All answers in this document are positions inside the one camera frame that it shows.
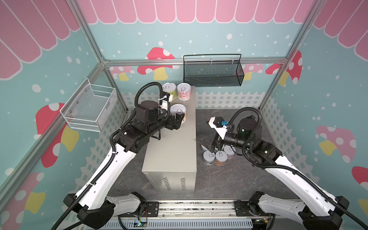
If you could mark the black mesh wall basket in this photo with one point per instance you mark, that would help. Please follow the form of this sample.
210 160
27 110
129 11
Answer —
213 70

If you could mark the white lid can left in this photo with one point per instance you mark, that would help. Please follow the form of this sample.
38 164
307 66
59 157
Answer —
205 148

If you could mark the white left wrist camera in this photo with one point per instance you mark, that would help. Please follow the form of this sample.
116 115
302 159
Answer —
165 99

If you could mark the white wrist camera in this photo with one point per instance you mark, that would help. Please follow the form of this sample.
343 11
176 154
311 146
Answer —
220 126
165 99

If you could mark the grey metal cabinet counter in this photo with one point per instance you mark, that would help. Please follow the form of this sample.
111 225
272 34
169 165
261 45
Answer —
170 163

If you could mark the pink white label can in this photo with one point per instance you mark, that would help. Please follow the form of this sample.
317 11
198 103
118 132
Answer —
230 151

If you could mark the white wire wall basket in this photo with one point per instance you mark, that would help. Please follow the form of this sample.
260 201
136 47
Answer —
89 107

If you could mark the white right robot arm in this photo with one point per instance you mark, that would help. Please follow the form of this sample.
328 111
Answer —
316 210

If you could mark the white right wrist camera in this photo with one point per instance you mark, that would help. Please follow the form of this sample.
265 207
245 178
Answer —
220 126

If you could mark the green label can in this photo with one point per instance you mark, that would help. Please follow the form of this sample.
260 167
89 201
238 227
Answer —
171 89

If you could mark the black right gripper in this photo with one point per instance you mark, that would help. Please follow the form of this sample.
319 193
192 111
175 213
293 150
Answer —
218 142

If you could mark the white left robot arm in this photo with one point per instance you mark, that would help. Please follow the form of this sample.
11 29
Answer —
92 205

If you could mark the brown label can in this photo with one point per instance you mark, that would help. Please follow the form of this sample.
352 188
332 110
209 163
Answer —
220 158

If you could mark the yellow label can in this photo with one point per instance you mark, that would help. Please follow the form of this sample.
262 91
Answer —
178 109

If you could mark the grey label can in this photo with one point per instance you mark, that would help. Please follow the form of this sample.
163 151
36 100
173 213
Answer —
208 157

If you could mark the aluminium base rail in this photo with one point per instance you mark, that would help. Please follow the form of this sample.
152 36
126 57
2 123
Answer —
195 212

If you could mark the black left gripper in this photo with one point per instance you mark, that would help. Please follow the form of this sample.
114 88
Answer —
171 125

